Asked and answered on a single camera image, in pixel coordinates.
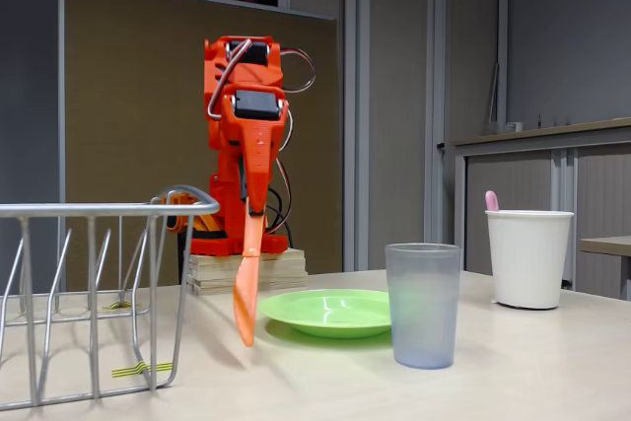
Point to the grey side desk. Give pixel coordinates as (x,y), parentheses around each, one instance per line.
(606,245)

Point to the light orange table clamp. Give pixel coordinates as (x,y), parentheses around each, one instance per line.
(180,198)

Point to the stacked plywood base block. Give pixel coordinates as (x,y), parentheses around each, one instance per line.
(286,273)

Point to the small white counter object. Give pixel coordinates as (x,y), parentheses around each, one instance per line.
(513,127)

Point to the white paper cup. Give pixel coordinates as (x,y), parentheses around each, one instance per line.
(527,263)

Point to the thin grey leaning rod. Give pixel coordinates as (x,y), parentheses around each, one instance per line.
(493,95)

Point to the orange gripper black motor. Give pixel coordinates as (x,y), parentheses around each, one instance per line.
(257,142)

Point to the grey cabinet with counter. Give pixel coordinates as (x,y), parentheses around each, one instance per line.
(601,184)

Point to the pink plastic utensil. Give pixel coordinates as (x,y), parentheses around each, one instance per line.
(491,201)

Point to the orange plastic knife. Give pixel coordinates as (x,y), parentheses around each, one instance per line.
(246,293)

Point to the brown partition board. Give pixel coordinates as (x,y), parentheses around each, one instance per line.
(148,95)

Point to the orange SO-100 robot arm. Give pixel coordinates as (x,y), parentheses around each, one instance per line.
(246,71)

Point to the green plastic plate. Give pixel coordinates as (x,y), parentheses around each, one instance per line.
(325,312)

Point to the translucent grey plastic tumbler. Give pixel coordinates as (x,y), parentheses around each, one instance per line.
(424,317)

